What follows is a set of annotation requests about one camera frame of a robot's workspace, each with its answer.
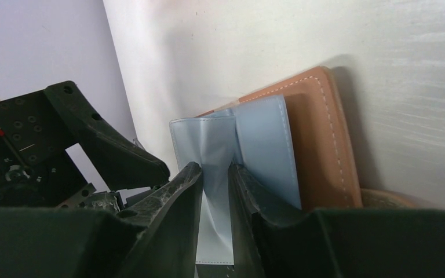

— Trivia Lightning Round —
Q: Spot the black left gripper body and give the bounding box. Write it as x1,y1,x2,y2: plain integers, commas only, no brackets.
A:
0,91,92,208

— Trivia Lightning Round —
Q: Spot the tan leather card holder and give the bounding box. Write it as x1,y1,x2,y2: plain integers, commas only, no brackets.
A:
170,66,414,265

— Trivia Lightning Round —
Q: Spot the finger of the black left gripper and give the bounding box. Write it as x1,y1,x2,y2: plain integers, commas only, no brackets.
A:
43,81,170,191
57,184,156,213

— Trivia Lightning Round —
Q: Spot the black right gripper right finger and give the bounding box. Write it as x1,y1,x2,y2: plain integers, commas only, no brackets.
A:
228,164,323,277

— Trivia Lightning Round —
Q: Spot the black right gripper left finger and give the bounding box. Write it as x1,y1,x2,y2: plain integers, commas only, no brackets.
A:
116,162,203,277

